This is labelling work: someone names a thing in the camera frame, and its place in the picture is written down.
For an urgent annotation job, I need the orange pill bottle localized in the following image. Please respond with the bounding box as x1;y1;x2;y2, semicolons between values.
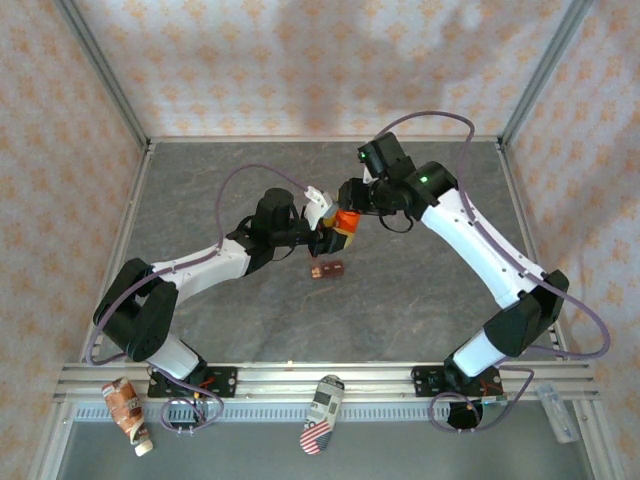
333;208;362;237

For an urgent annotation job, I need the flag print can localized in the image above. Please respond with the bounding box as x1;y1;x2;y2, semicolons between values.
299;374;346;456

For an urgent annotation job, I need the grey metal panel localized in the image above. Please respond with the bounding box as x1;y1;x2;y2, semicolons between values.
54;419;596;480

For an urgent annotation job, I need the brown squeeze pouch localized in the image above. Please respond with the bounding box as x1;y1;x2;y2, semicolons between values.
101;377;155;457

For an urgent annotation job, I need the clear plastic package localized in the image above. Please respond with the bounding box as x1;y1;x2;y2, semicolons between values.
537;380;580;445

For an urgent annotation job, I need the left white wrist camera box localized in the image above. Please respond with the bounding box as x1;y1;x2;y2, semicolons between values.
301;184;335;232

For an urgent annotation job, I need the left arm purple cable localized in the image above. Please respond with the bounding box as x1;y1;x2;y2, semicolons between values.
85;164;311;435

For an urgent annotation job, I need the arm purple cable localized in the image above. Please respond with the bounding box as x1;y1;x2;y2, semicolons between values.
374;110;612;434
85;164;311;435

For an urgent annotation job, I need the thin aluminium frame rail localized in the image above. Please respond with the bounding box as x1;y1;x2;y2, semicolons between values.
147;134;504;146

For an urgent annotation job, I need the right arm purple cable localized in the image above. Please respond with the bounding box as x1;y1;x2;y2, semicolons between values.
374;110;612;434

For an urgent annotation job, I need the wide aluminium frame rail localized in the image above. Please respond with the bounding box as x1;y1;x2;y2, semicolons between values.
53;360;600;401

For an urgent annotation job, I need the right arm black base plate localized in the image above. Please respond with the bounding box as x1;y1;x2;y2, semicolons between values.
410;365;504;399

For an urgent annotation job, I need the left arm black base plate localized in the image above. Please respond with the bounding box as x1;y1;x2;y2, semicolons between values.
147;366;239;400

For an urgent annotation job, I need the grey slotted cable duct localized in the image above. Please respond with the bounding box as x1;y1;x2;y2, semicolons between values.
73;403;551;423

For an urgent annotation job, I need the aluminium frame post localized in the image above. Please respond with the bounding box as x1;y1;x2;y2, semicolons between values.
499;0;596;146
53;0;151;146

